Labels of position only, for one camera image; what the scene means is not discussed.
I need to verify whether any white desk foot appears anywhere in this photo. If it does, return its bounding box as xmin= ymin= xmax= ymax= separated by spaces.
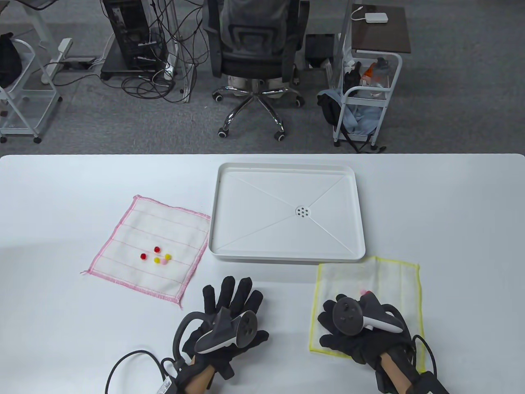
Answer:
xmin=41 ymin=38 xmax=73 ymax=85

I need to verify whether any clear bottle grey cap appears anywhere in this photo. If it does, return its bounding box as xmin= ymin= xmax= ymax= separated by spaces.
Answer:
xmin=371 ymin=57 xmax=390 ymax=99

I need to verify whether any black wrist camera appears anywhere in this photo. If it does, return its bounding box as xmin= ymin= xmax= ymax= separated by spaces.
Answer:
xmin=375 ymin=369 xmax=396 ymax=390
xmin=215 ymin=357 xmax=236 ymax=382

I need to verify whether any grey white hand controller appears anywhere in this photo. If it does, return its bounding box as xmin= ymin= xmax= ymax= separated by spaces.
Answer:
xmin=172 ymin=307 xmax=258 ymax=362
xmin=333 ymin=291 xmax=409 ymax=336

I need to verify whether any blue cloth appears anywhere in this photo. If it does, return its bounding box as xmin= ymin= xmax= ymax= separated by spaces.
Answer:
xmin=342 ymin=105 xmax=380 ymax=136

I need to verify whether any person's right forearm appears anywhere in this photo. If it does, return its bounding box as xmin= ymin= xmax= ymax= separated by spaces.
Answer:
xmin=379 ymin=351 xmax=411 ymax=394

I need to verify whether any white metal cart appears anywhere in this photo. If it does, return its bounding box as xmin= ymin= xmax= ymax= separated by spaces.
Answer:
xmin=0 ymin=39 xmax=63 ymax=143
xmin=333 ymin=51 xmax=403 ymax=147

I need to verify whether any black bin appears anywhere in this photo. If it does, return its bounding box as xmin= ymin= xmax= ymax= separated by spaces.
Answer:
xmin=306 ymin=34 xmax=335 ymax=68

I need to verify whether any black armband sensor box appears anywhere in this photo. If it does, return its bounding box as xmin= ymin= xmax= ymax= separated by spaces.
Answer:
xmin=410 ymin=371 xmax=452 ymax=394
xmin=158 ymin=369 xmax=193 ymax=394

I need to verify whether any white plastic tray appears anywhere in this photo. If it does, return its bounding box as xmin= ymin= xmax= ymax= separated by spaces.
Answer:
xmin=208 ymin=163 xmax=366 ymax=263

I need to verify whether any black glove cable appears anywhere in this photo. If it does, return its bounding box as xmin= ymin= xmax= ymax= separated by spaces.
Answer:
xmin=106 ymin=350 xmax=177 ymax=394
xmin=410 ymin=334 xmax=435 ymax=374

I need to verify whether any person's left forearm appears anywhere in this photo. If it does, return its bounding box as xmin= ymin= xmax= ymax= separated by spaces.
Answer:
xmin=189 ymin=363 xmax=216 ymax=394

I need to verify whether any black bag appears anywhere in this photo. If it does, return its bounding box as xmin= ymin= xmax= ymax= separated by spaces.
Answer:
xmin=0 ymin=33 xmax=22 ymax=89

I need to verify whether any black tower stand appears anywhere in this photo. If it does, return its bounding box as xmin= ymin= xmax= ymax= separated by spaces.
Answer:
xmin=100 ymin=55 xmax=175 ymax=80

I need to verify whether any black backpack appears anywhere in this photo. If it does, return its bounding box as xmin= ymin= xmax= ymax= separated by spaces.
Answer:
xmin=317 ymin=92 xmax=386 ymax=154

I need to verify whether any person's left hand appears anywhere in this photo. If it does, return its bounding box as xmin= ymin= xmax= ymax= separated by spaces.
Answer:
xmin=182 ymin=276 xmax=269 ymax=382

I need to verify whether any pink-edged white dish cloth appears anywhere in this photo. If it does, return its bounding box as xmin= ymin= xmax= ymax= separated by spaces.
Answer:
xmin=80 ymin=195 xmax=211 ymax=309

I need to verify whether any black computer tower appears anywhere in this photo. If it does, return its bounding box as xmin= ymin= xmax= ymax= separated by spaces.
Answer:
xmin=103 ymin=0 xmax=168 ymax=70

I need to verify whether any black office chair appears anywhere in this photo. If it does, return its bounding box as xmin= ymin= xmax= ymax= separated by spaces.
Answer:
xmin=203 ymin=0 xmax=310 ymax=142

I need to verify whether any tangle of black cables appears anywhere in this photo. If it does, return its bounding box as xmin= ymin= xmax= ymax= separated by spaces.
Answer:
xmin=103 ymin=0 xmax=208 ymax=103

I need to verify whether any brown side table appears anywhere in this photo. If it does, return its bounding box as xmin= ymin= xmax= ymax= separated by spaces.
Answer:
xmin=352 ymin=4 xmax=412 ymax=54

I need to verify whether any silver desk leg frame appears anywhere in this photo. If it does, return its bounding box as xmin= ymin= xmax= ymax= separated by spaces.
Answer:
xmin=166 ymin=0 xmax=194 ymax=103

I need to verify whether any yellow-edged white dish cloth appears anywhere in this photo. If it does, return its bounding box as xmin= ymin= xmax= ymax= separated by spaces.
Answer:
xmin=308 ymin=257 xmax=424 ymax=360

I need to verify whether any person's right hand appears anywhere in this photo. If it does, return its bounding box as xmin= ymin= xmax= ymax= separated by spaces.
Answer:
xmin=318 ymin=293 xmax=413 ymax=372

